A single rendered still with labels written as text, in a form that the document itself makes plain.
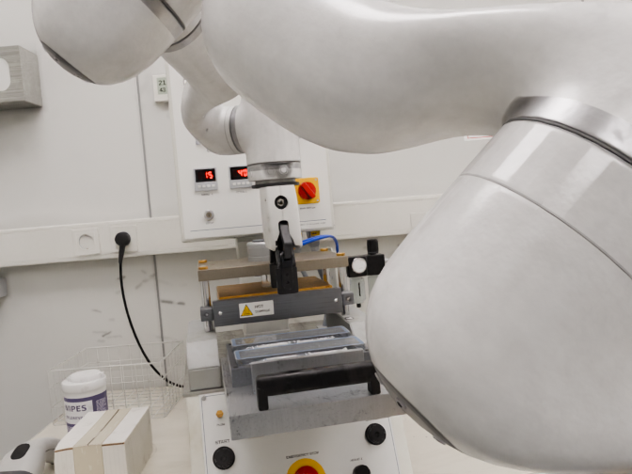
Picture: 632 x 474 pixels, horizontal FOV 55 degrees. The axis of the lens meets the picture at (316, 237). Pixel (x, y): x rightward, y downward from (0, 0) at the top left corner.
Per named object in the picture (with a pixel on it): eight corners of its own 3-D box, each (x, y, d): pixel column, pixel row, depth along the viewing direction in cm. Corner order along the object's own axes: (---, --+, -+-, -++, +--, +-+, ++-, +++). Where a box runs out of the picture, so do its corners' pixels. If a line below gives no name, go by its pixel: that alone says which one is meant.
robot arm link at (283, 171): (306, 160, 90) (307, 180, 90) (295, 165, 99) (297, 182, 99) (249, 164, 89) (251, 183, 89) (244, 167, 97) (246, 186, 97)
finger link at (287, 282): (297, 249, 88) (301, 294, 89) (294, 248, 92) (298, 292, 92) (276, 252, 88) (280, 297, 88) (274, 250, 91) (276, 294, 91)
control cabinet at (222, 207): (192, 335, 139) (165, 55, 136) (330, 319, 145) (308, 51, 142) (191, 351, 123) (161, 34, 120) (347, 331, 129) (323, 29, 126)
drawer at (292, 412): (222, 380, 99) (218, 333, 99) (352, 362, 103) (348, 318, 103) (231, 448, 70) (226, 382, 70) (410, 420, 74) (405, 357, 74)
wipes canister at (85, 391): (78, 437, 130) (71, 369, 129) (118, 434, 130) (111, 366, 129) (60, 453, 121) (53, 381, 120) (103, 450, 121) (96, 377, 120)
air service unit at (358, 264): (332, 308, 135) (326, 243, 134) (394, 301, 137) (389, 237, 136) (338, 312, 129) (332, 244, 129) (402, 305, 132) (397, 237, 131)
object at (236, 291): (217, 305, 123) (213, 259, 122) (323, 293, 127) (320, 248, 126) (221, 320, 106) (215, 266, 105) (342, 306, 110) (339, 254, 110)
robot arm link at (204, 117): (86, 62, 73) (214, 169, 100) (200, 39, 67) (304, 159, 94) (101, 2, 76) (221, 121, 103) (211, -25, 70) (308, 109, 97)
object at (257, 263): (201, 302, 129) (196, 242, 128) (342, 287, 135) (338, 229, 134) (202, 322, 105) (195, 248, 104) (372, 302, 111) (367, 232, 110)
